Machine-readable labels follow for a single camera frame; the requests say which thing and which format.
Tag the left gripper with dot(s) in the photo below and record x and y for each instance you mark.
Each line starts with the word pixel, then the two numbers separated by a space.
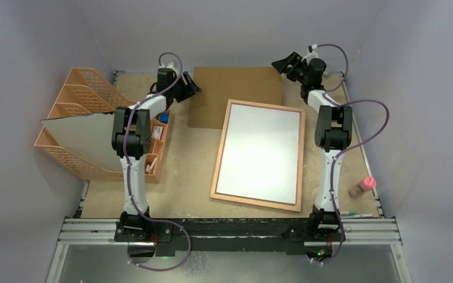
pixel 190 90

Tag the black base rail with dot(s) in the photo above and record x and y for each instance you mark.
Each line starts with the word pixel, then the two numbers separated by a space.
pixel 293 236

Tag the red white small box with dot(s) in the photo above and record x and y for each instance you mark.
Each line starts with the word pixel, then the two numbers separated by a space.
pixel 157 132

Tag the blue small box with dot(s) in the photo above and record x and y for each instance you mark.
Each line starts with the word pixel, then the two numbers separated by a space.
pixel 164 118

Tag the brown cardboard backing board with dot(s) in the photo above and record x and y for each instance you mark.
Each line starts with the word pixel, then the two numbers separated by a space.
pixel 220 84

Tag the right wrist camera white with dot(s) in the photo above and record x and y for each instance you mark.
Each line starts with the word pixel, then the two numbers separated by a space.
pixel 312 52

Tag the pink capped bottle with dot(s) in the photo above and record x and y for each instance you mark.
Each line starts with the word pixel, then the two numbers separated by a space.
pixel 365 185

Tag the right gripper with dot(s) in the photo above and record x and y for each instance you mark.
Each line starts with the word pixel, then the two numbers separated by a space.
pixel 296 68

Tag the ocean cliff photo print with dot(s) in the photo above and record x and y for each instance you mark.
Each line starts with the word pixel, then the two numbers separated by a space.
pixel 261 152

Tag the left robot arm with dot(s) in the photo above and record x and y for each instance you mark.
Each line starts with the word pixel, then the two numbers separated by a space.
pixel 131 139

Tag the white sheet in organizer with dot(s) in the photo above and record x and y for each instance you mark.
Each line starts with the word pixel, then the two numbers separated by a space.
pixel 88 136

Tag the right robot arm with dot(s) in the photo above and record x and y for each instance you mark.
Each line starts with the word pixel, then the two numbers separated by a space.
pixel 333 135

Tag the green marker pen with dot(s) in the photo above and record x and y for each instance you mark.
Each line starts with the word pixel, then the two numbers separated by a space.
pixel 348 213

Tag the orange plastic file organizer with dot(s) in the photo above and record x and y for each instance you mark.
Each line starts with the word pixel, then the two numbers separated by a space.
pixel 85 91

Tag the pink wooden photo frame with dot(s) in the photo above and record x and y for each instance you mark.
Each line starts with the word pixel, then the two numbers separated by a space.
pixel 257 203

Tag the white item in compartment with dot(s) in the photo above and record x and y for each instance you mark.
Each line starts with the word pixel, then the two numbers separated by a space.
pixel 150 166

